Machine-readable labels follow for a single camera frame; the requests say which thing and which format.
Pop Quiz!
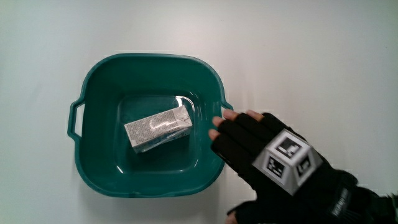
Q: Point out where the person's right hand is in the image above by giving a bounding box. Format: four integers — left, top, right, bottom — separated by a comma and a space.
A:
208, 109, 361, 224

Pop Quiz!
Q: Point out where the white milk carton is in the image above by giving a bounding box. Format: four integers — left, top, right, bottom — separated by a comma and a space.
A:
124, 105, 193, 154

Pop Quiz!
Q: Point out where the teal plastic basin plate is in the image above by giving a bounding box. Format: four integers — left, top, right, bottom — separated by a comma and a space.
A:
67, 52, 234, 198

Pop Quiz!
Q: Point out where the person's right forearm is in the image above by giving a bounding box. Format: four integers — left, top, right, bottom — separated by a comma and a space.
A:
347, 184, 398, 224

